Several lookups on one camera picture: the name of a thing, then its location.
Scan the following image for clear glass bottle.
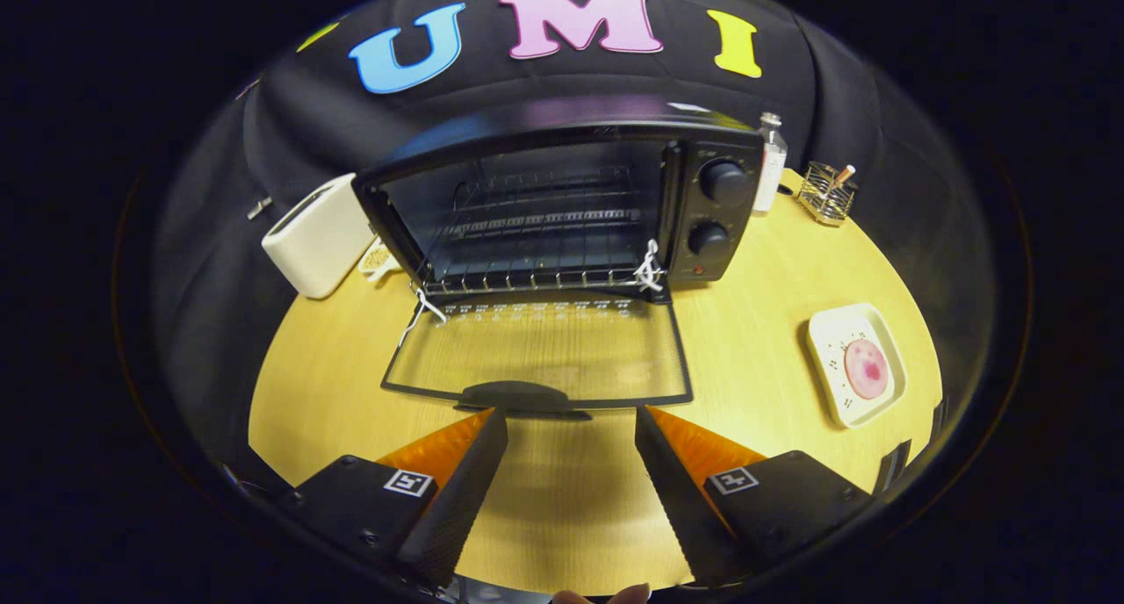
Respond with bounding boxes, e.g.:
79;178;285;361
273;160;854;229
753;112;789;216

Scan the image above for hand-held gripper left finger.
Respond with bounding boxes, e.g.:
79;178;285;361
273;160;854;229
281;406;510;589

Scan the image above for metal wire holder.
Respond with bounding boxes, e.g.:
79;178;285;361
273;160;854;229
796;161;858;228

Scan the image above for pink round food slice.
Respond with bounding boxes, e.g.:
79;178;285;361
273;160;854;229
843;338;890;401

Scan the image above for white toaster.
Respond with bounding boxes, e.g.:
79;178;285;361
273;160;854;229
261;173;377;300

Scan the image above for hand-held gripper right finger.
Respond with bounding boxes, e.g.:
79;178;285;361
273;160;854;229
634;404;875;587

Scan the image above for white string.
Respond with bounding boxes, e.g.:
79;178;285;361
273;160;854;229
399;286;450;349
636;239;666;294

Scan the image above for cream square plate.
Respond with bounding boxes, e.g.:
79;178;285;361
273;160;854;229
807;303;908;429

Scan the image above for black toaster oven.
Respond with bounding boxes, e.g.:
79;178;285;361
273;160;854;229
351;95;766;421

